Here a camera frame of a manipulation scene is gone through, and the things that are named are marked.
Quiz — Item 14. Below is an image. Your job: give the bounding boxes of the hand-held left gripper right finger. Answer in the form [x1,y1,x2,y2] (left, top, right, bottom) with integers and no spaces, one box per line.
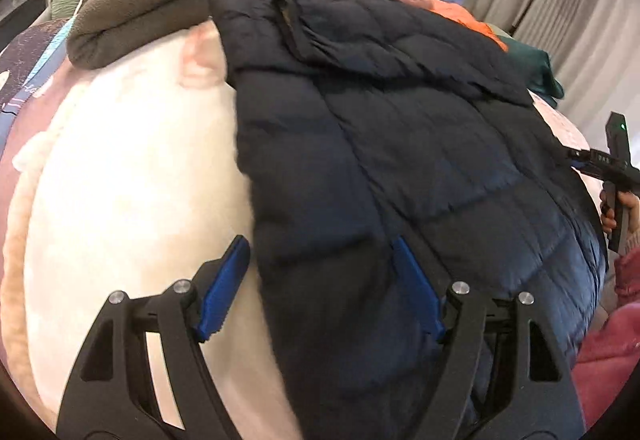
[391,236,586,440]

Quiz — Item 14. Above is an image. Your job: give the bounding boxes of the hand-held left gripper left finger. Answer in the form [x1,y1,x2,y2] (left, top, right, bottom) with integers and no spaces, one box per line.
[56,235,251,440]

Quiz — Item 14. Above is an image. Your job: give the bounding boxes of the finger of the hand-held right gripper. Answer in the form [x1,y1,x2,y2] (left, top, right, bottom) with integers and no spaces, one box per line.
[564,146,592,173]

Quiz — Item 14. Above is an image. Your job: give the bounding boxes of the dark puffer jacket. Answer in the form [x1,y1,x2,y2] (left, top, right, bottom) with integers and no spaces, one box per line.
[210,0,608,440]

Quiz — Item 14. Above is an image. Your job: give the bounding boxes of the person's right forearm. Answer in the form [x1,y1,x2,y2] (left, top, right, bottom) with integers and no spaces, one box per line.
[612,225,640,307]

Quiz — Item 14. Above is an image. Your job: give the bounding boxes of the person's right hand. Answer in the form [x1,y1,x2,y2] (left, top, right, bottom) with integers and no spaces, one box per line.
[599,189,640,237]

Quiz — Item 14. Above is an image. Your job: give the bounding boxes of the dark green garment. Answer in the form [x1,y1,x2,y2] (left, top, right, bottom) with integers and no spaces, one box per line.
[504,38,566,100]

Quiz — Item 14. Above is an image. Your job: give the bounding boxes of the beige curtain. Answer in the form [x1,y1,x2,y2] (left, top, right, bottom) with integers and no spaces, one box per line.
[464,0,640,161]

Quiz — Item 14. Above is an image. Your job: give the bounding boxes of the orange puffer jacket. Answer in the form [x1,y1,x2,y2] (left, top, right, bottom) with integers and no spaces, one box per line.
[429,0,511,54]

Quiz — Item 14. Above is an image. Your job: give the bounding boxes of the person's pink fleece clothing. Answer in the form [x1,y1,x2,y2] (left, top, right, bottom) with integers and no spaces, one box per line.
[570,303,640,431]

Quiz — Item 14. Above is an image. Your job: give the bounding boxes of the brown fleece garment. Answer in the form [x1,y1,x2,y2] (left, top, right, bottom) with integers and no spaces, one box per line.
[66,0,217,70]

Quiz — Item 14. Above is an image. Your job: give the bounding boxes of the dark printed bedding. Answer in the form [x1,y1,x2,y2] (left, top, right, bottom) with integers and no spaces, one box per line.
[0,0,173,156]

